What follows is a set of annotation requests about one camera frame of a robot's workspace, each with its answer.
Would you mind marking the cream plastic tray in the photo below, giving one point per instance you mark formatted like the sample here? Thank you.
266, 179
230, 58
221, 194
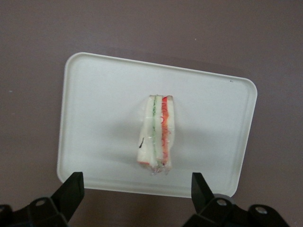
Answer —
113, 118

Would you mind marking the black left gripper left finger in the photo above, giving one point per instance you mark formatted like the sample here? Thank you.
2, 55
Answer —
59, 203

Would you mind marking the triangle sandwich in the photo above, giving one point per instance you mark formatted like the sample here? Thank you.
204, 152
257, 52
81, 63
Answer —
157, 132

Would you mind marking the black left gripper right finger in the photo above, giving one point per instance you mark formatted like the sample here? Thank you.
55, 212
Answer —
213, 210

